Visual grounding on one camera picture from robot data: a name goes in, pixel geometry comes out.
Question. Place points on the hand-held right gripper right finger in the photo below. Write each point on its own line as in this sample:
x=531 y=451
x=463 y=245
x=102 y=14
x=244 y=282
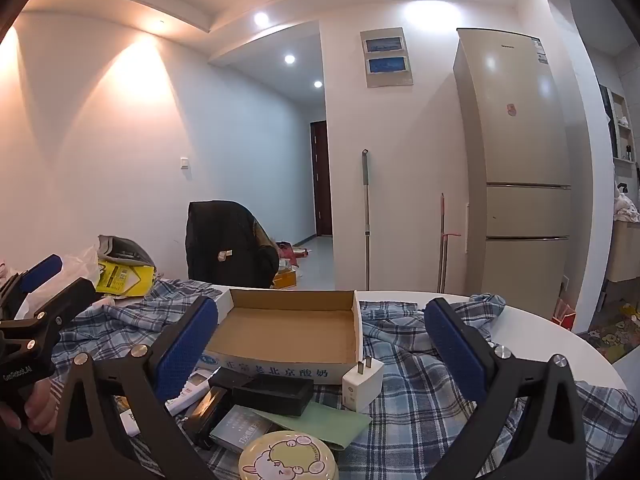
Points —
x=457 y=350

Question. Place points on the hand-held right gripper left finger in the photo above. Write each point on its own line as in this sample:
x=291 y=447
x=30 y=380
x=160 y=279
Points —
x=187 y=345

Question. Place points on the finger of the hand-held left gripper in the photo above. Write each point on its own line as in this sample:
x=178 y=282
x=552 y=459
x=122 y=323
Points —
x=75 y=295
x=42 y=270

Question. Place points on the white remote control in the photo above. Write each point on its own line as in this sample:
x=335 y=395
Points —
x=195 y=385

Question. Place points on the black framed display case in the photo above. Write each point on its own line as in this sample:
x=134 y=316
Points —
x=207 y=412

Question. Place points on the grey booklet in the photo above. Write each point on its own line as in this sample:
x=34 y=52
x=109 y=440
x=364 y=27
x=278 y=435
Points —
x=237 y=430

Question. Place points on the small black box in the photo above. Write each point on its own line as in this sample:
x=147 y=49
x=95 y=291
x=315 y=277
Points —
x=272 y=395

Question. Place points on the white power adapter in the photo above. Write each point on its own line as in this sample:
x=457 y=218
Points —
x=360 y=385

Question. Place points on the shallow cardboard box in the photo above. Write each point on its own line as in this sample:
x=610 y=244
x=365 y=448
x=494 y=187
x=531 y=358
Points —
x=290 y=325

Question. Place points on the round cream tin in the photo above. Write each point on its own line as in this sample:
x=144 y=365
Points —
x=285 y=460

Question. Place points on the green card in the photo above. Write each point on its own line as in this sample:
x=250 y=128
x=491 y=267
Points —
x=325 y=425

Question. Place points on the person's left hand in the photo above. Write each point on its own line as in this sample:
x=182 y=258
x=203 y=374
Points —
x=45 y=405

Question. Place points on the white plastic bag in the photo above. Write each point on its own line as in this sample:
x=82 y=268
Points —
x=82 y=265

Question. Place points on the yellow carton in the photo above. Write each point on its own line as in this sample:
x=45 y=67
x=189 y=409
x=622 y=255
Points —
x=125 y=277

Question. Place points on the grey bag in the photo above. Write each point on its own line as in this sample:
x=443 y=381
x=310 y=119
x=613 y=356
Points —
x=127 y=250

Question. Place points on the blue plaid shirt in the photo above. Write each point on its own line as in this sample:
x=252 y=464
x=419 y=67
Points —
x=400 y=410

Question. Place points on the black jacket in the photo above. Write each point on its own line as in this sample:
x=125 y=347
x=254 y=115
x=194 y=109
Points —
x=225 y=240

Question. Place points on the red paper bag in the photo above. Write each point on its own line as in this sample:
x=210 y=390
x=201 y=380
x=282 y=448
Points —
x=564 y=316

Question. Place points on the small yellow floor box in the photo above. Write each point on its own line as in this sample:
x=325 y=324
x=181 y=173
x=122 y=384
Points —
x=285 y=279

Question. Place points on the colourful floor mat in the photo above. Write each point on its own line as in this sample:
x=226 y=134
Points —
x=612 y=332

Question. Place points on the beige vanity cabinet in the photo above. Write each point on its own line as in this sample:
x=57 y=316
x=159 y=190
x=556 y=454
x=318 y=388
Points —
x=622 y=250

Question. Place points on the beige refrigerator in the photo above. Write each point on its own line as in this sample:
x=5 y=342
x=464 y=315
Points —
x=520 y=160

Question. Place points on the dark wooden door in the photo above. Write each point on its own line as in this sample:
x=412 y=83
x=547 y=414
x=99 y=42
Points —
x=321 y=180

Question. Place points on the pink cloth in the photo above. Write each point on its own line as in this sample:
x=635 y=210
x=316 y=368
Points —
x=627 y=207

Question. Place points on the pink fridge sticker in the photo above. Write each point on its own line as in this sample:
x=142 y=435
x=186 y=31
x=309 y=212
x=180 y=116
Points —
x=510 y=109

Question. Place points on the white wall socket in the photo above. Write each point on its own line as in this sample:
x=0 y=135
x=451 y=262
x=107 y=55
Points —
x=565 y=282

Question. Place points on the wall niche shelf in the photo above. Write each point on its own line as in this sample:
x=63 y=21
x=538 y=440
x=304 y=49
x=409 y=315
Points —
x=624 y=130

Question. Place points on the wall electrical panel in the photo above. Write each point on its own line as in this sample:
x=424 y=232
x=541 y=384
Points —
x=387 y=52

